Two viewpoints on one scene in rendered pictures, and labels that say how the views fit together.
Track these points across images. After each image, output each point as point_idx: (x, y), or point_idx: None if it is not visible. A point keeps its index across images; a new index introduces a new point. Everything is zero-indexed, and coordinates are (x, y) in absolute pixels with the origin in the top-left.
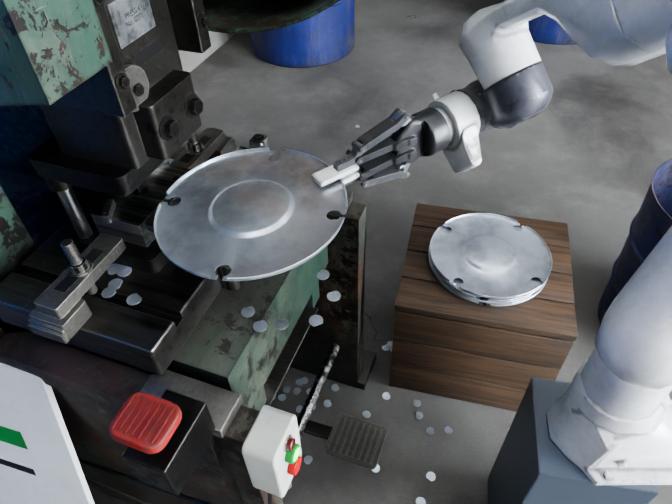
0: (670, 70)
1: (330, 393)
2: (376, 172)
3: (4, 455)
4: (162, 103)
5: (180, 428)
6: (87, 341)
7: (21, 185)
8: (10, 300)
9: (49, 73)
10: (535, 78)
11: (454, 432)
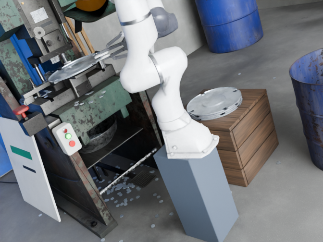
0: None
1: (160, 175)
2: (117, 54)
3: (30, 165)
4: (46, 36)
5: (32, 116)
6: (33, 108)
7: None
8: None
9: (5, 25)
10: (153, 12)
11: None
